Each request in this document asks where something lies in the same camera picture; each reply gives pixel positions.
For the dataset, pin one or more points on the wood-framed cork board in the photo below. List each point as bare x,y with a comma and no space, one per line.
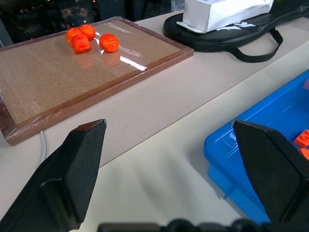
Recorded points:
72,75

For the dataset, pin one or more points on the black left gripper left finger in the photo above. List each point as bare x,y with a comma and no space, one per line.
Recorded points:
72,178

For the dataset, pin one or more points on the white cardboard box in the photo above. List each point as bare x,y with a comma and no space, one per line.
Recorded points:
224,12

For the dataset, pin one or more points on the black racket bag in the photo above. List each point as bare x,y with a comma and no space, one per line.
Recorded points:
229,36

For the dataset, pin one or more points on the blue plastic bin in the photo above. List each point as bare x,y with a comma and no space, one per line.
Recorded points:
263,125

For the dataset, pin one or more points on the orange building block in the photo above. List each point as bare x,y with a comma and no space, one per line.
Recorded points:
305,152
303,139

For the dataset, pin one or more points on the orange clay lump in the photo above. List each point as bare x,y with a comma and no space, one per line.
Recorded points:
109,42
72,33
88,31
81,43

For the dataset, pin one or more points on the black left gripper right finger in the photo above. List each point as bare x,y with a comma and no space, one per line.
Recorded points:
272,174

